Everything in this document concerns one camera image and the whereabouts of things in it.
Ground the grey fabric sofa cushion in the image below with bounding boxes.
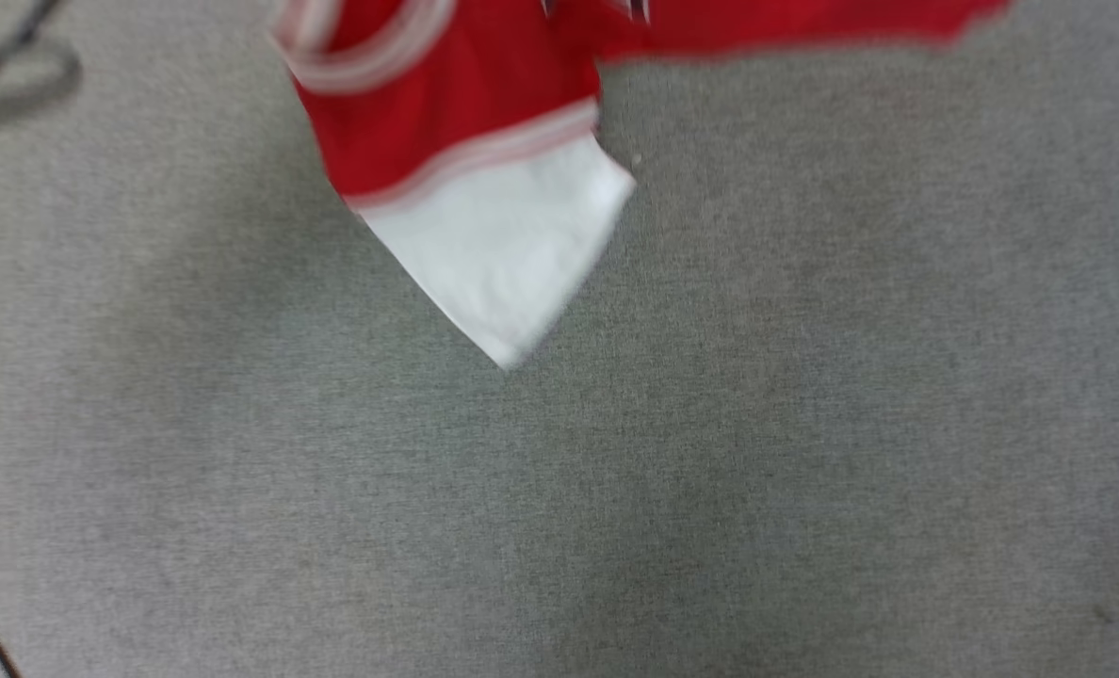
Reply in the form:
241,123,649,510
0,0,1119,678

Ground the red and white garment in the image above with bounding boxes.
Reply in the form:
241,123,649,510
268,0,1013,373

